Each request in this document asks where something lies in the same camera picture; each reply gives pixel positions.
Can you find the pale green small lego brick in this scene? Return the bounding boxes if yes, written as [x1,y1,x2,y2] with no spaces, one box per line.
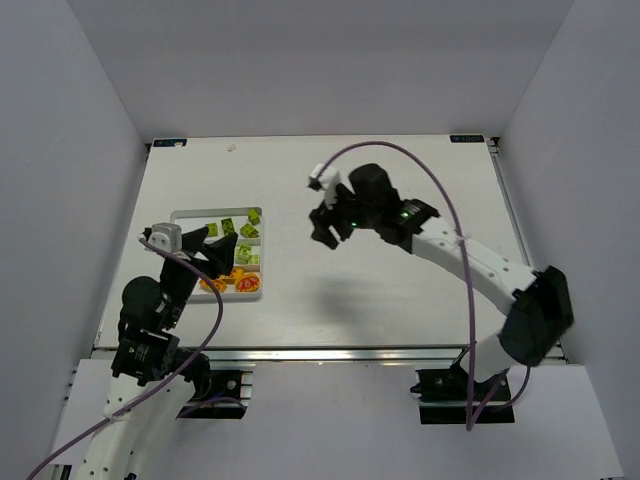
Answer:
[235,253,251,265]

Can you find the lime green upside-down square lego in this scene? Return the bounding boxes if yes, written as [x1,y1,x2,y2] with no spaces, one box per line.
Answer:
[207,222,219,237]

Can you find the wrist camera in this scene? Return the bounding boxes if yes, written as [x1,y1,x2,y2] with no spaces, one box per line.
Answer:
[308,163,341,210]
[139,222,182,254]

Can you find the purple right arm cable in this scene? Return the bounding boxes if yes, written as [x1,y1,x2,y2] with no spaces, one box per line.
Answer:
[312,141,532,432]

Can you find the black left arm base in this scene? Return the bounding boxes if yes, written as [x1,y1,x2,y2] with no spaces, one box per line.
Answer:
[179,369,253,420]

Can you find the blue label sticker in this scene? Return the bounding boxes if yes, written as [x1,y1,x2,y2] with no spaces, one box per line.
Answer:
[449,134,485,143]
[152,138,187,148]

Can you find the lime green long lego brick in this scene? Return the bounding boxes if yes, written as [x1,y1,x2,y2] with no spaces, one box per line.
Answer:
[221,218,236,235]

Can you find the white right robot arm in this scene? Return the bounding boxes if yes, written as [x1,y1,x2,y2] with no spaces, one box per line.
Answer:
[309,163,574,385]

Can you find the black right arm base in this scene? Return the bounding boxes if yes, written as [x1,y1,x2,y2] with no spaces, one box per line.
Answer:
[409,369,515,425]

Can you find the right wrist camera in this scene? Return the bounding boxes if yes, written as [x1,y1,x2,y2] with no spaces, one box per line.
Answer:
[308,163,341,210]

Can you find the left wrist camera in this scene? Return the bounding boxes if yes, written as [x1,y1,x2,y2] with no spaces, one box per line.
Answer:
[139,222,182,254]

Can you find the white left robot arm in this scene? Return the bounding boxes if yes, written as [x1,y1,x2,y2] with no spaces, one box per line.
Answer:
[75,223,238,479]

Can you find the white sorting tray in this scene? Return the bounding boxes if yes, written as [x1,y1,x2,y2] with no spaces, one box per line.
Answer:
[170,206,265,302]

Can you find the lime green curved studded lego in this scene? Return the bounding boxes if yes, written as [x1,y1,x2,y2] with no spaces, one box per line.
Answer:
[240,223,260,238]

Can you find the yellow long lego brick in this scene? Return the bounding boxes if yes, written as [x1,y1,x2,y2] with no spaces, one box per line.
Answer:
[199,279,227,294]

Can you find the yellow curved lego brick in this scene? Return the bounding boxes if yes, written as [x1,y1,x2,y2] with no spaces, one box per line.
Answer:
[234,273,261,293]

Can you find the blue label sticker right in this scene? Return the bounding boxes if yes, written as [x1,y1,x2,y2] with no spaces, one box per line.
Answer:
[449,134,485,143]

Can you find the blue label sticker left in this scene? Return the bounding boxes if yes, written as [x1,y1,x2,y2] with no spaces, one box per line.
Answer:
[152,138,187,148]

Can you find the orange upside-down lego brick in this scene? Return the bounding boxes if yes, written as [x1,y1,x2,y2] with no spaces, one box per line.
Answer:
[226,267,246,284]

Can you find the lime green small lego brick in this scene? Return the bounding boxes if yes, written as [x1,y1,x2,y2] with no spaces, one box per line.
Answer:
[247,208,261,225]

